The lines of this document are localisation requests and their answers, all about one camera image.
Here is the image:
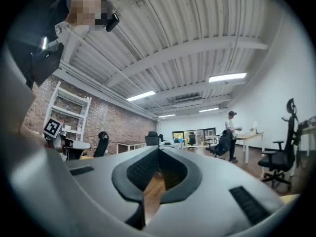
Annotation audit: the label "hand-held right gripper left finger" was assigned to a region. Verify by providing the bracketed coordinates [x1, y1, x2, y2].
[64, 146, 159, 230]

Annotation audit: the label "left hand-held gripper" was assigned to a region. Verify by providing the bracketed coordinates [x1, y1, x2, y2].
[42, 117, 92, 160]

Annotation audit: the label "ceiling air conditioner unit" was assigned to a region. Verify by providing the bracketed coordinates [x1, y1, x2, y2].
[174, 97, 203, 109]

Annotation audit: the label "white metal shelf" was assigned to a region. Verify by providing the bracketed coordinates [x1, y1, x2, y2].
[42, 80, 93, 142]

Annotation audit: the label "light wood desk white legs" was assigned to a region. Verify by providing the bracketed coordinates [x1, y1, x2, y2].
[235, 131, 265, 165]

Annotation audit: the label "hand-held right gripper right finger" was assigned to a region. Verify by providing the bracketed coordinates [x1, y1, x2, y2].
[145, 146, 285, 236]

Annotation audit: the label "person's head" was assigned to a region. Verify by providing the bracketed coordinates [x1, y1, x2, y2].
[65, 0, 114, 32]

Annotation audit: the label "black headrest mesh office chair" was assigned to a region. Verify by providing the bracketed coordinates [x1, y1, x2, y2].
[257, 98, 301, 191]

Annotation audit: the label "black framed window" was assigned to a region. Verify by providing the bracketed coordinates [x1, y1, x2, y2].
[172, 127, 217, 146]

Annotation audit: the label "wooden table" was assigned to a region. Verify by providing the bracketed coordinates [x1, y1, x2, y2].
[80, 155, 301, 222]

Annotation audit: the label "black head-worn camera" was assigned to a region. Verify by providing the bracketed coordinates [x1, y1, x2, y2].
[105, 13, 120, 33]

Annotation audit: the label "office chair with draped jacket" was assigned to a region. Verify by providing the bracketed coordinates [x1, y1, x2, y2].
[205, 129, 234, 159]

